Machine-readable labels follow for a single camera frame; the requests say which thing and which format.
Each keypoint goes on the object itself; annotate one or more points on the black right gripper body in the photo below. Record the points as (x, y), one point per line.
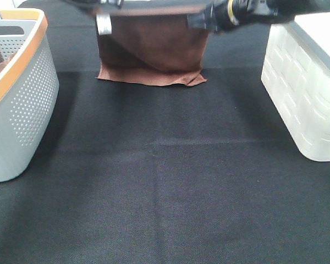
(205, 19)

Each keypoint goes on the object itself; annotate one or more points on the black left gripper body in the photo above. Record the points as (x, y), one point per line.
(104, 24)

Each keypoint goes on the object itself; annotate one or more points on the brown microfibre towel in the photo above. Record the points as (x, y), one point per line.
(153, 47)

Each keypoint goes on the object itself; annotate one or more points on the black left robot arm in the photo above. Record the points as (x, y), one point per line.
(100, 11)

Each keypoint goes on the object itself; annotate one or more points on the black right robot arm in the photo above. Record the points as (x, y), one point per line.
(228, 15)

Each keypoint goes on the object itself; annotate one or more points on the white plastic storage bin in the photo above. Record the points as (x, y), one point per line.
(296, 75)

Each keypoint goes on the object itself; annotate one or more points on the grey perforated laundry basket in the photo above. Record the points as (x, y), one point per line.
(28, 88)

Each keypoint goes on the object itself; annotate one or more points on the black fabric table mat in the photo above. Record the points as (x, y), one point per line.
(128, 173)

